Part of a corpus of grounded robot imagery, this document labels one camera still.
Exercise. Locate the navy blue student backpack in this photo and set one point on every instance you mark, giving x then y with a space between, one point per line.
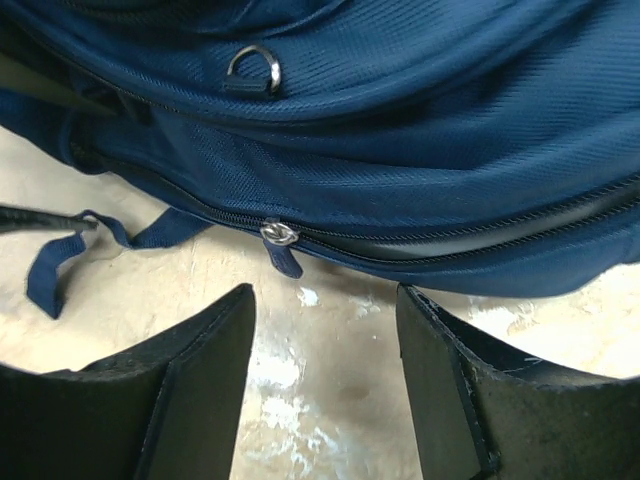
486 148

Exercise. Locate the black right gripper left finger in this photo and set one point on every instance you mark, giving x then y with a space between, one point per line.
166 408

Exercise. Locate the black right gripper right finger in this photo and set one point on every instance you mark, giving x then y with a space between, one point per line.
483 409

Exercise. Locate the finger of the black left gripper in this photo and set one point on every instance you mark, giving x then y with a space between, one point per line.
14 219

